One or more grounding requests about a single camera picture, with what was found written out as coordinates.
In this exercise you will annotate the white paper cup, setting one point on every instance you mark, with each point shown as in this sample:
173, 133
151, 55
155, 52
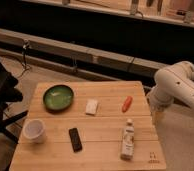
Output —
34, 131

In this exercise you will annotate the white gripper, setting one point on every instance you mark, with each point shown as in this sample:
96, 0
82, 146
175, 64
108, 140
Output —
157, 115

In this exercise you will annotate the black remote control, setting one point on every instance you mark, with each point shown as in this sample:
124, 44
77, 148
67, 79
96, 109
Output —
75, 139

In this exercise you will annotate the green ceramic bowl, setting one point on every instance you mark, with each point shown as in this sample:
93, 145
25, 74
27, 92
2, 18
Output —
58, 97

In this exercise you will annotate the white plastic bottle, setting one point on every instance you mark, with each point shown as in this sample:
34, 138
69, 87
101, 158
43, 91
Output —
127, 148

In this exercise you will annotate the black chair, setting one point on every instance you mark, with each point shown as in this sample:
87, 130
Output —
8, 93

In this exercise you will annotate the white sponge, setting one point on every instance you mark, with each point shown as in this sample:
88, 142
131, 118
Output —
91, 107

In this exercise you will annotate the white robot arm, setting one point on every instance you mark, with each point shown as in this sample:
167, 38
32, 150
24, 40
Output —
171, 82

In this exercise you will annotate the orange carrot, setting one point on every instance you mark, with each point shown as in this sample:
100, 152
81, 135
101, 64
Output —
127, 104

